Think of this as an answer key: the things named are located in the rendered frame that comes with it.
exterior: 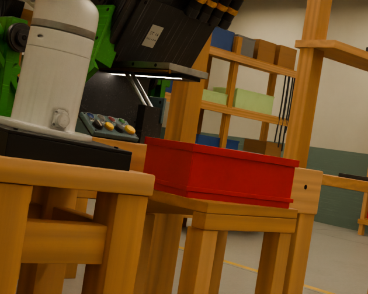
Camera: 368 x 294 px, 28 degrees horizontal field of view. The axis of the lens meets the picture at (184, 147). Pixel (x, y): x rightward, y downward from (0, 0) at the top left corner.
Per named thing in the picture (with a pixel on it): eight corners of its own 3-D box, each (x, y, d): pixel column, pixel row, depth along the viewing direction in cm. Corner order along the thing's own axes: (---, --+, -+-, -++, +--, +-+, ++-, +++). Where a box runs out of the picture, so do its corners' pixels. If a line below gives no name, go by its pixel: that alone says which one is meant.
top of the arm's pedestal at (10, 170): (153, 196, 135) (156, 175, 135) (-8, 181, 114) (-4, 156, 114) (63, 174, 159) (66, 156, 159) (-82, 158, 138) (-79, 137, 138)
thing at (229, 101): (282, 238, 885) (311, 52, 885) (125, 231, 718) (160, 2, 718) (249, 229, 925) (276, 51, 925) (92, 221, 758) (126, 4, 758)
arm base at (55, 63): (110, 146, 135) (131, 48, 134) (16, 129, 123) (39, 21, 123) (62, 132, 150) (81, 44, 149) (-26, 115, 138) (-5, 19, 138)
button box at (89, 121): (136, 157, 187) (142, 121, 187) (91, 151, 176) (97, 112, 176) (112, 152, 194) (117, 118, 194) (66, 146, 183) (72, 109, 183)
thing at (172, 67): (207, 83, 211) (208, 73, 211) (167, 73, 199) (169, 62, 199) (118, 77, 237) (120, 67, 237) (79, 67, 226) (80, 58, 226)
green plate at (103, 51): (107, 85, 207) (132, 18, 210) (86, 72, 201) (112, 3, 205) (82, 82, 215) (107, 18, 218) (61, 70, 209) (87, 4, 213)
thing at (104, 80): (141, 143, 241) (157, 41, 241) (68, 132, 219) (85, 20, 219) (105, 137, 254) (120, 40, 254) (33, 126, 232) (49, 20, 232)
